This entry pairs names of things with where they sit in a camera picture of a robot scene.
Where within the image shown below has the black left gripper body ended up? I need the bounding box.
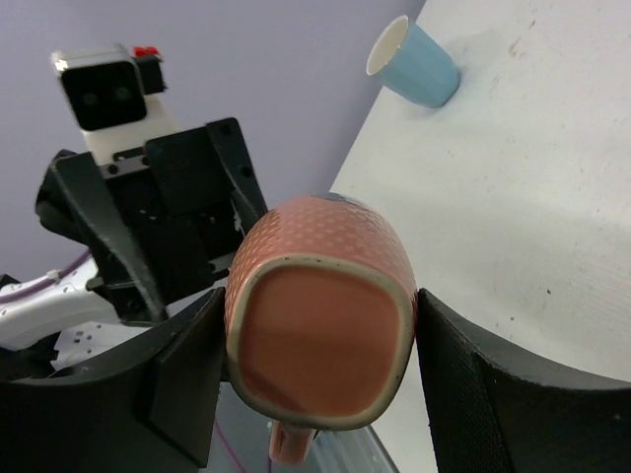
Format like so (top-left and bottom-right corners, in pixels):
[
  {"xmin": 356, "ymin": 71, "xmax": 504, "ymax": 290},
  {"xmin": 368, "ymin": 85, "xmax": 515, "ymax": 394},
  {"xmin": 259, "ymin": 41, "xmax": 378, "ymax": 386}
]
[{"xmin": 35, "ymin": 117, "xmax": 267, "ymax": 325}]

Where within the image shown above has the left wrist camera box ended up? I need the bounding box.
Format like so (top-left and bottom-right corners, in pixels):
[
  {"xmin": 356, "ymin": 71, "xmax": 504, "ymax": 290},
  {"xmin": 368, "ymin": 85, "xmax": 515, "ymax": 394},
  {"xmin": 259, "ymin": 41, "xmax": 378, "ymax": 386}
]
[{"xmin": 50, "ymin": 43, "xmax": 178, "ymax": 166}]

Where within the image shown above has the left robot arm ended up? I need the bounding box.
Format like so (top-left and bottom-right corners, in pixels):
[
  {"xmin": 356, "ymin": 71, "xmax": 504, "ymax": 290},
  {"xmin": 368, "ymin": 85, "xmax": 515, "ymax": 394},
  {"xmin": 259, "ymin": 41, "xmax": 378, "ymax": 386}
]
[{"xmin": 1, "ymin": 117, "xmax": 267, "ymax": 353}]

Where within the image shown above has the light blue cup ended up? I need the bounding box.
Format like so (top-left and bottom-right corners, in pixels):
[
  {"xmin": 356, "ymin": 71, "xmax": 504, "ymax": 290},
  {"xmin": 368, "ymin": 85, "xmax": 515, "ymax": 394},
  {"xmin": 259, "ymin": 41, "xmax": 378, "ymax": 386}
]
[{"xmin": 366, "ymin": 15, "xmax": 460, "ymax": 108}]

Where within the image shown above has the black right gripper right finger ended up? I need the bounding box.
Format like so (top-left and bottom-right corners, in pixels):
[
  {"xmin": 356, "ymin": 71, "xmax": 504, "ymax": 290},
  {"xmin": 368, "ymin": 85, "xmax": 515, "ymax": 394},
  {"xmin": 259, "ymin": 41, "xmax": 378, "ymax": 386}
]
[{"xmin": 416, "ymin": 290, "xmax": 630, "ymax": 473}]

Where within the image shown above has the pink dotted mug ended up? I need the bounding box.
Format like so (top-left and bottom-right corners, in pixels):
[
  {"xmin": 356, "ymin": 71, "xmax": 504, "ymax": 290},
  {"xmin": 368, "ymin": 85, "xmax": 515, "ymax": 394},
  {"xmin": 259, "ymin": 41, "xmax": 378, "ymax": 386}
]
[{"xmin": 225, "ymin": 192, "xmax": 418, "ymax": 465}]

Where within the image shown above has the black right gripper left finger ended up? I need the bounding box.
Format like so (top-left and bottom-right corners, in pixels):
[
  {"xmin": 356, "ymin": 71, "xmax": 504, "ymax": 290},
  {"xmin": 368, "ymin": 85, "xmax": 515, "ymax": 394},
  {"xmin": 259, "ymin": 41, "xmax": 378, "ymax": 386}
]
[{"xmin": 1, "ymin": 289, "xmax": 225, "ymax": 472}]

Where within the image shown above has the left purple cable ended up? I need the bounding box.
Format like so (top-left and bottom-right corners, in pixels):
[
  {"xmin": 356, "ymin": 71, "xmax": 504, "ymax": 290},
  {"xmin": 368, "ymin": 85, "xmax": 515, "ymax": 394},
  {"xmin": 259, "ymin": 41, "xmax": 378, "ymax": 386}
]
[{"xmin": 0, "ymin": 248, "xmax": 95, "ymax": 306}]

